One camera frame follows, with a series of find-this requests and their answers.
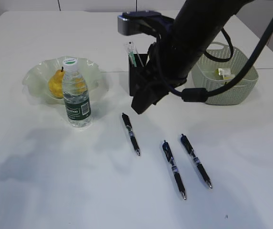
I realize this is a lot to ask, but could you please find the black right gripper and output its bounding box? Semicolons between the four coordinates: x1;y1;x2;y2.
131;0;248;114

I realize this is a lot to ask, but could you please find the clear plastic ruler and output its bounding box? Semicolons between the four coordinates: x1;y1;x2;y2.
123;41;144;67

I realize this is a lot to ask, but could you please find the mint green utility knife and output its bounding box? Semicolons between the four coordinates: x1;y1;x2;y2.
128;48;137;67

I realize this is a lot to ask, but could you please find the yellow waste paper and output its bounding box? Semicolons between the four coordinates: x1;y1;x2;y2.
215;68;235;80

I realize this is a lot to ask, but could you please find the black pen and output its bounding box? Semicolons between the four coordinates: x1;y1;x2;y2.
121;113;141;156
180;134;212;189
162;140;187;200

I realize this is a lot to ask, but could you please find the clear water bottle green label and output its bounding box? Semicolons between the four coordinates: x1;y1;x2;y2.
62;57;91;128

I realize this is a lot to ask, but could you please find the yellow pear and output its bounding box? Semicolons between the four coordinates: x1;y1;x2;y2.
47;66;86;99

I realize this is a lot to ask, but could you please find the black square pen holder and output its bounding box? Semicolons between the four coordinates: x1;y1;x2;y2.
129;53;148;96

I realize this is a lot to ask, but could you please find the pale green woven basket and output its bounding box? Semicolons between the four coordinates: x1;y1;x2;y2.
192;47;259;105

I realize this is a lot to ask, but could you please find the pale green wavy glass plate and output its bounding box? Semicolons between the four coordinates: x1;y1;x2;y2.
22;55;107;104

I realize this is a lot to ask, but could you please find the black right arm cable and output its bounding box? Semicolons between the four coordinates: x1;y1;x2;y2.
169;0;273;103

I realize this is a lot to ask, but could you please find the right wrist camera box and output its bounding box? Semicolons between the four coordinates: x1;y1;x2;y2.
117;10;174;37

